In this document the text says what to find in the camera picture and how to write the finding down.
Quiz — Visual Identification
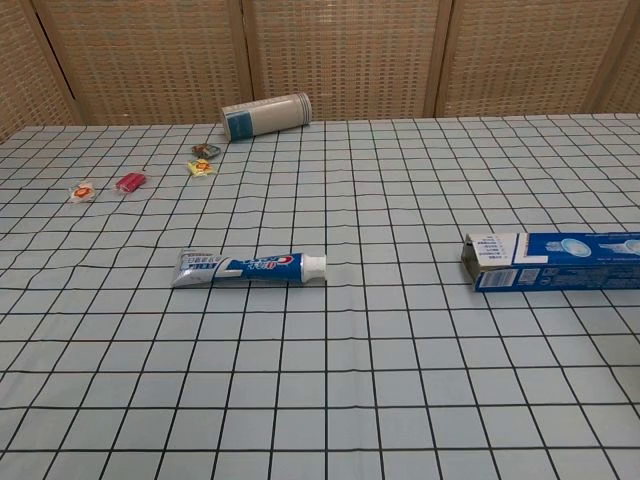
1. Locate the yellow wrapped candy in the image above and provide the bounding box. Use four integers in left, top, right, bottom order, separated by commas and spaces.
186, 157, 217, 177

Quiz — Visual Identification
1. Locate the white cylinder can blue label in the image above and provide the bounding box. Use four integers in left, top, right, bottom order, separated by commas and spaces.
221, 92, 313, 144

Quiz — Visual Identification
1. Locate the red wrapped candy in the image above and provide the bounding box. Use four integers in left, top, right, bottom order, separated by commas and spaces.
115, 171, 148, 194

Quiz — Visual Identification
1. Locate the blue white toothpaste tube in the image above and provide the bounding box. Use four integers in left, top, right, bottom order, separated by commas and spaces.
170, 248, 328, 288

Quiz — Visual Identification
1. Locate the blue white carton box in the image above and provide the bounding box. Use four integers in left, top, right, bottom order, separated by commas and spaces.
460, 231, 640, 293

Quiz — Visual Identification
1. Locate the woven bamboo folding screen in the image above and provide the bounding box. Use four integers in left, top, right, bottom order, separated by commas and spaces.
0, 0, 640, 145

